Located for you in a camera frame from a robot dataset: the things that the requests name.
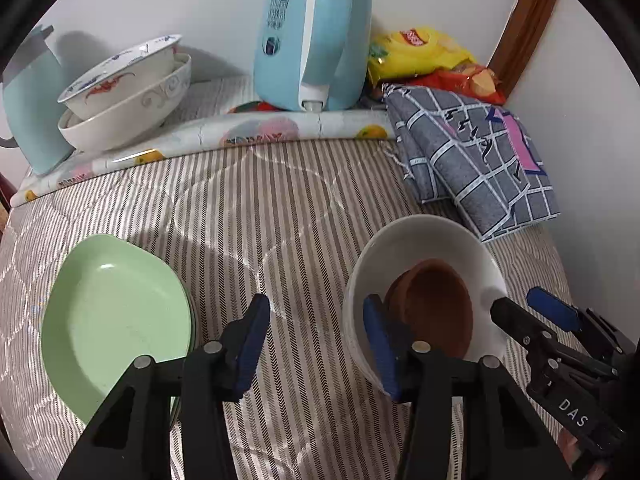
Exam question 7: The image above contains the floral plastic tablecloth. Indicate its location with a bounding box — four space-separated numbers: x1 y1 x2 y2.
10 102 401 208

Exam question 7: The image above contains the yellow chip bag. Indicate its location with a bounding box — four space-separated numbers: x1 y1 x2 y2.
367 27 476 86

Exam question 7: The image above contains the bowl with blue red pattern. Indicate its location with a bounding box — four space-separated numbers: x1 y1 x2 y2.
56 34 183 118

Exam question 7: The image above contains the light green plate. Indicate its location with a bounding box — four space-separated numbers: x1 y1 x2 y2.
41 234 196 425

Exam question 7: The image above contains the white ceramic bowl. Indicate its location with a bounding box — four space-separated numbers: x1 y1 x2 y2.
342 215 508 396

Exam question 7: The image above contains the light blue plate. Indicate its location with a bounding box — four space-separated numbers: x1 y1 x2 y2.
170 260 199 421

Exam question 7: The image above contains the red chip bag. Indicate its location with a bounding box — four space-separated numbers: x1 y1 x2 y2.
410 62 506 106

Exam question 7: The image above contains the striped quilted mat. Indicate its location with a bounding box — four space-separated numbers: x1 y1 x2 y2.
0 77 573 480

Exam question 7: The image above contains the brown wooden door frame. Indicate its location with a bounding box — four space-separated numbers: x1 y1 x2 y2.
487 0 561 101

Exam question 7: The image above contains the white bowl with grey swirls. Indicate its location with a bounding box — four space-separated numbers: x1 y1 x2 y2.
57 52 193 153

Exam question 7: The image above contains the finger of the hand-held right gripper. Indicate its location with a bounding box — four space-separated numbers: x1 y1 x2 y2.
528 287 639 362
491 298 619 377

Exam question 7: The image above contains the light blue thermos jug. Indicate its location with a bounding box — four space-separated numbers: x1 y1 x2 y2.
0 25 76 176

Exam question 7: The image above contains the light blue electric kettle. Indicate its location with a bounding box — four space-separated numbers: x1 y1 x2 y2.
252 0 373 113

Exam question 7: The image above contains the person's right hand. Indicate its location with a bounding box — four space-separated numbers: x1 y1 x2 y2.
560 432 609 480

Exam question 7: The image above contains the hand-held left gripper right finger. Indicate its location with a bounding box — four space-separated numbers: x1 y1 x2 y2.
362 294 573 480

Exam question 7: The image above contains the grey checked cloth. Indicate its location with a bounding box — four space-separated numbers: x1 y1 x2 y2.
382 82 561 242

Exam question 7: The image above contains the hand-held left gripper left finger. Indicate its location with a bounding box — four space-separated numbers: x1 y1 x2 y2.
57 292 273 480

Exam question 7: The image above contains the small brown clay bowl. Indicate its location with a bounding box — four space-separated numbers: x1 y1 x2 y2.
384 259 451 331
404 261 474 359

